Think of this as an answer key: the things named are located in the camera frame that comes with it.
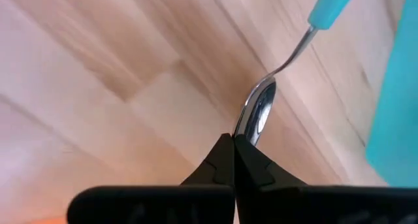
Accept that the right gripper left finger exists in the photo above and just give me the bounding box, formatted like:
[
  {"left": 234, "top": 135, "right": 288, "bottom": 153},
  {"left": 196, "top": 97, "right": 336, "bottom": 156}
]
[{"left": 67, "top": 133, "right": 236, "bottom": 224}]

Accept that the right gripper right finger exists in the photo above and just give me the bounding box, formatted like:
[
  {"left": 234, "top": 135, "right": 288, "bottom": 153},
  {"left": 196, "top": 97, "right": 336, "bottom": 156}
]
[{"left": 233, "top": 134, "right": 418, "bottom": 224}]

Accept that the teal handled spoon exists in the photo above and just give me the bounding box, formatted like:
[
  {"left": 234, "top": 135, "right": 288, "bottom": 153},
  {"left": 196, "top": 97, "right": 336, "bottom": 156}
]
[{"left": 233, "top": 0, "right": 359, "bottom": 147}]

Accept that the teal translucent plastic bin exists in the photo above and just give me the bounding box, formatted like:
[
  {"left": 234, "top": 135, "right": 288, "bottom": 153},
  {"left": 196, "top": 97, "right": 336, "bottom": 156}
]
[{"left": 365, "top": 0, "right": 418, "bottom": 189}]

